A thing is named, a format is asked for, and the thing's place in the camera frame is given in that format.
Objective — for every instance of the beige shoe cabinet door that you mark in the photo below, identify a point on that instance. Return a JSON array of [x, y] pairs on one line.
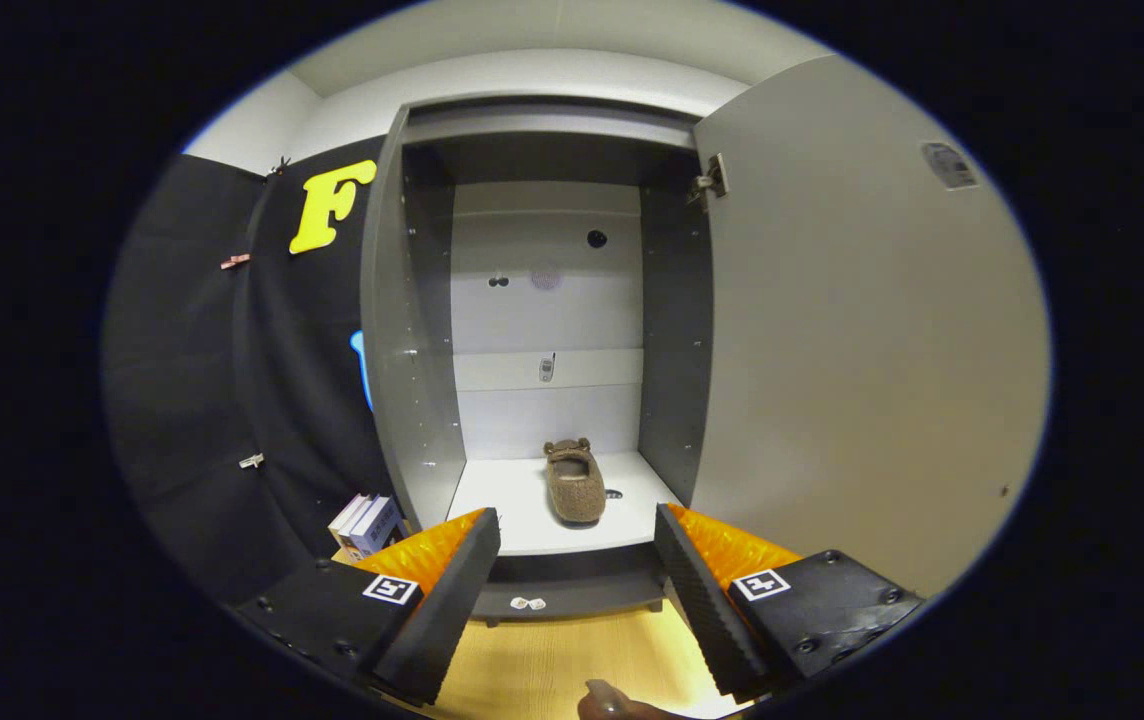
[[862, 350]]

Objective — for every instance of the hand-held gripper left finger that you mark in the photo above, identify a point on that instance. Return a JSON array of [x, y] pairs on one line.
[[452, 600]]

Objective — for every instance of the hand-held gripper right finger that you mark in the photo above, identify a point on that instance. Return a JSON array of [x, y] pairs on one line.
[[702, 600]]

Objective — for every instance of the brown fluffy shoe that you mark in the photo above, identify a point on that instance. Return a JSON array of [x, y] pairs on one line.
[[575, 490]]

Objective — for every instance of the grey shoe cabinet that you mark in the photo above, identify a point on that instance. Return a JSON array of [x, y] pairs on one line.
[[412, 350]]

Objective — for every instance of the metal door hinge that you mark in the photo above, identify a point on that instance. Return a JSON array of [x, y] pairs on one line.
[[710, 180]]

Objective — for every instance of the silver clip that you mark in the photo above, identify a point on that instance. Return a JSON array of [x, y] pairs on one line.
[[251, 460]]

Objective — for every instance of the black backdrop cloth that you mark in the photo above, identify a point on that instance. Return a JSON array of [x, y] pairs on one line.
[[182, 400]]

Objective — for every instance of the black clip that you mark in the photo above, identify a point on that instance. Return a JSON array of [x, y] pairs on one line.
[[279, 165]]

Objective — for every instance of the blue book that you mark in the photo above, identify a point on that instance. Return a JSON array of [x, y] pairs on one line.
[[379, 525]]

